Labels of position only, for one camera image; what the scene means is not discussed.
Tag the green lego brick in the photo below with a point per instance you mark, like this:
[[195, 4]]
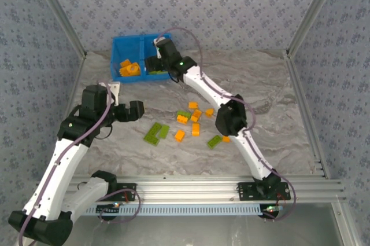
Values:
[[153, 72], [163, 71], [185, 113], [214, 141], [164, 131], [152, 135]]

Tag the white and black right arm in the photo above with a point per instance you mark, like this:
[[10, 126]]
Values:
[[231, 118]]

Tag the blue two-compartment plastic bin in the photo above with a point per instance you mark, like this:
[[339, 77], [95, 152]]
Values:
[[127, 46]]

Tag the yellow sloped lego brick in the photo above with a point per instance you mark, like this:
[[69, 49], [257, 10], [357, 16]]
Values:
[[209, 113]]

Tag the controller board with LED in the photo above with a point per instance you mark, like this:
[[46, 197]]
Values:
[[108, 209], [271, 212]]

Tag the aluminium side rail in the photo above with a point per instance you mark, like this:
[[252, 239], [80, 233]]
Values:
[[290, 60], [74, 84]]

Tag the wide aluminium mounting rail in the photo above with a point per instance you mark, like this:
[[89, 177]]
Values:
[[188, 191]]

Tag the aluminium frame post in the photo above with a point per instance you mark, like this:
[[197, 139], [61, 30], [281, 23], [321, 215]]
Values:
[[312, 11], [59, 11]]

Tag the aluminium frame leg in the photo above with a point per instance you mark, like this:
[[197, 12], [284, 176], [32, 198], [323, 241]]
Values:
[[344, 225]]

